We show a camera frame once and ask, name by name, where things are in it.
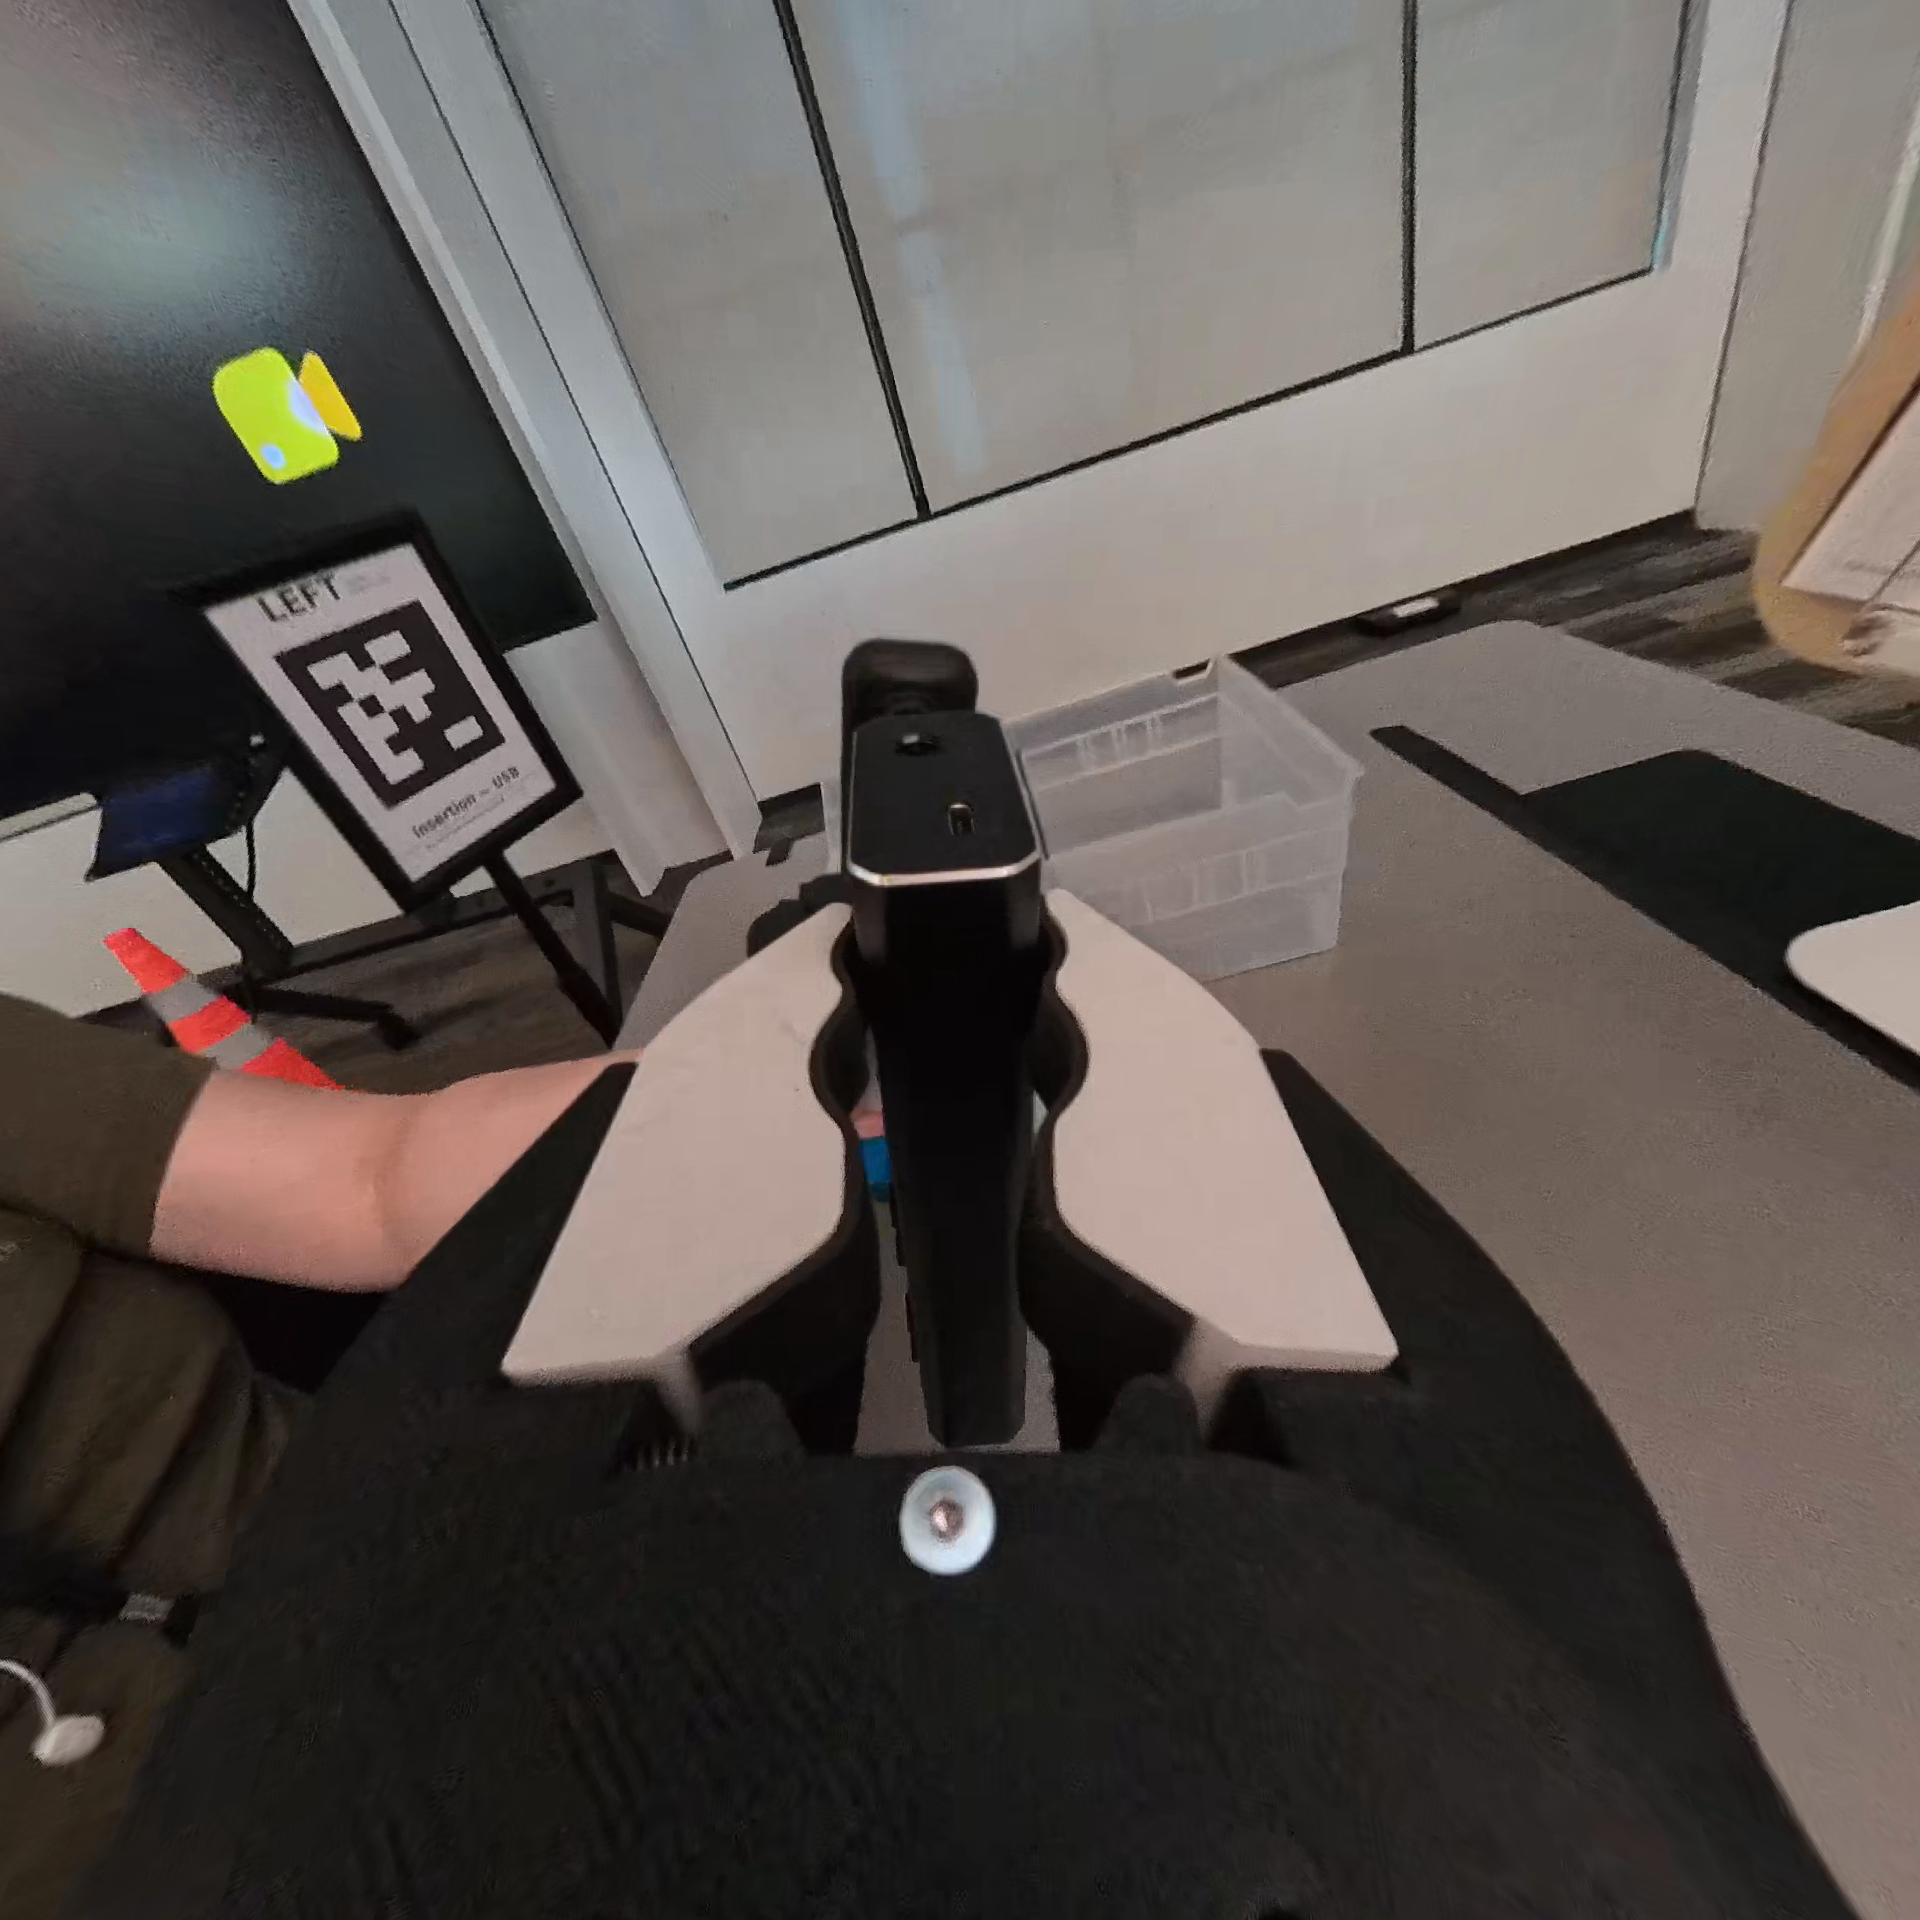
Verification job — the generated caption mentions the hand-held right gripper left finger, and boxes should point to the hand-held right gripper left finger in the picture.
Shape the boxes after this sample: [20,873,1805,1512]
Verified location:
[502,900,873,1384]

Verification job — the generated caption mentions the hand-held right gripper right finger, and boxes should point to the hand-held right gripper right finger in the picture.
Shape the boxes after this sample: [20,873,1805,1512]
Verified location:
[1035,888,1400,1369]

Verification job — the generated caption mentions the black usb hub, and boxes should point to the black usb hub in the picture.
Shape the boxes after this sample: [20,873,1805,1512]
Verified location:
[843,715,1046,1449]

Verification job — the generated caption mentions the clear plastic bin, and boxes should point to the clear plastic bin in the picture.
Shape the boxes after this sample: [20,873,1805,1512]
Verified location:
[1001,657,1364,988]

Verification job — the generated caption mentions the black easel stand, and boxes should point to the black easel stand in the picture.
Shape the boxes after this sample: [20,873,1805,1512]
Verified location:
[151,840,676,1052]

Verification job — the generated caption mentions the white frosted glass door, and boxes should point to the white frosted glass door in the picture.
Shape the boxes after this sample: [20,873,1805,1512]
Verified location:
[299,0,1801,857]

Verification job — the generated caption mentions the framed tag sign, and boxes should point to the framed tag sign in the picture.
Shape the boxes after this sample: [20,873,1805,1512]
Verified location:
[191,514,587,912]

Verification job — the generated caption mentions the orange traffic cone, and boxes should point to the orange traffic cone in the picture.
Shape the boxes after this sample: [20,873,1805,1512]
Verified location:
[102,928,345,1094]

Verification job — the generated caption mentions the instruction sheet on stand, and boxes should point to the instruction sheet on stand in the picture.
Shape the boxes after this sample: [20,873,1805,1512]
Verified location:
[1751,286,1920,1059]

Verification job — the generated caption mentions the white earphone cord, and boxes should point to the white earphone cord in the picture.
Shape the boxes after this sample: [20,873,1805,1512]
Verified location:
[0,1658,107,1770]

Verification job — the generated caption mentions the dark wall screen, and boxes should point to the dark wall screen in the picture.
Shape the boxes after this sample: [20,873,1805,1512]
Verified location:
[0,0,600,841]

